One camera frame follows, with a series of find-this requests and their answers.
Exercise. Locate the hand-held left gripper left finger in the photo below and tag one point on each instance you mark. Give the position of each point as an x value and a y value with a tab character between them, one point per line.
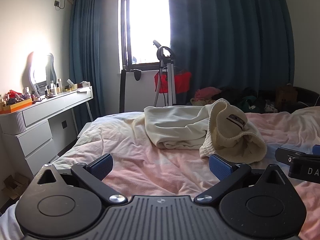
102	166

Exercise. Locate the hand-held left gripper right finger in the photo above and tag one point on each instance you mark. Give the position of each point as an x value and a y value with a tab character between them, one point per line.
220	167

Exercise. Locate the window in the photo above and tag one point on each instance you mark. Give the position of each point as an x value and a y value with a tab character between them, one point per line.
147	22

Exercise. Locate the garment steamer stand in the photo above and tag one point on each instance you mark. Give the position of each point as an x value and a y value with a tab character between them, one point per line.
170	80

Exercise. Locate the dark wall socket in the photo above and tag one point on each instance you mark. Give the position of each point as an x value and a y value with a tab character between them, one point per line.
64	124

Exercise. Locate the orange tray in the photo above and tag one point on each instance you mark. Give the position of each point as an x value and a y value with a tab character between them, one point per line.
17	106

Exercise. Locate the brown paper bag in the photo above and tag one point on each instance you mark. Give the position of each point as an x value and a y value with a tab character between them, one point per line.
286	95

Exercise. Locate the pile of hair accessories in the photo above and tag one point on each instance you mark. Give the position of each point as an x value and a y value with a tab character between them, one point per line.
15	96

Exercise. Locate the wide blue curtain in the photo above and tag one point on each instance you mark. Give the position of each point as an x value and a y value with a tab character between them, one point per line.
225	42

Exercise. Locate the pink garment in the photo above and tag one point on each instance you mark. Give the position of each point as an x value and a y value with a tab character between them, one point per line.
205	92

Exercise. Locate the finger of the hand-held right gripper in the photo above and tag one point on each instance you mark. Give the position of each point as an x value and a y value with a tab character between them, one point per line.
285	153
317	150

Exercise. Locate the pile of dark clothes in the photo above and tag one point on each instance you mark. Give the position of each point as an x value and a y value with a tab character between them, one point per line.
250	100

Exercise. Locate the narrow blue curtain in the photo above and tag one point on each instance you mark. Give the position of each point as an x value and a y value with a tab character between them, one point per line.
87	55

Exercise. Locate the row of cosmetic bottles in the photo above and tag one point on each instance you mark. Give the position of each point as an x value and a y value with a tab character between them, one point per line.
53	87

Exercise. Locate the cardboard box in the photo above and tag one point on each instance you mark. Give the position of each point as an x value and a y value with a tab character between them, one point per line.
13	187

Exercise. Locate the white dressing table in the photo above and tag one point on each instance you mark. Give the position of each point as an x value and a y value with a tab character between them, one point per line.
37	140

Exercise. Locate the black sofa bench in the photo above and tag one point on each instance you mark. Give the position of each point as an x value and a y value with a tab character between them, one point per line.
306	95

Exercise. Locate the black hanging mitt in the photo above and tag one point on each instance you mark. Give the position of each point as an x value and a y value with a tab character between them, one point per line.
137	75

